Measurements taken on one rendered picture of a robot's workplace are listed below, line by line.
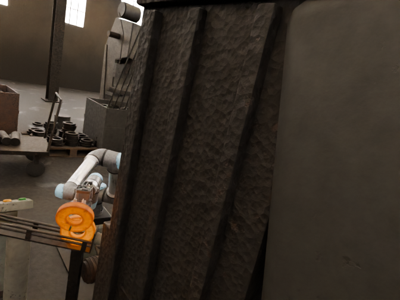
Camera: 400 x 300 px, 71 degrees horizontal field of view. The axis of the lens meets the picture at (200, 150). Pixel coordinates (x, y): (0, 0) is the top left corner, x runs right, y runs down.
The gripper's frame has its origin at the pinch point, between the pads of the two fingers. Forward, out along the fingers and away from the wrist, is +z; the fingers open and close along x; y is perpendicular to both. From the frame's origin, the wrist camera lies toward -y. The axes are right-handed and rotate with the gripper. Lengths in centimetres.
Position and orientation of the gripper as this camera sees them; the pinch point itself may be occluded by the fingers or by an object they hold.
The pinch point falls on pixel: (75, 213)
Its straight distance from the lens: 137.5
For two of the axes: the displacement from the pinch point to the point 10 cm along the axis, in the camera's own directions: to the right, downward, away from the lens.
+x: 9.8, 1.5, 1.4
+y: 1.8, -9.5, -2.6
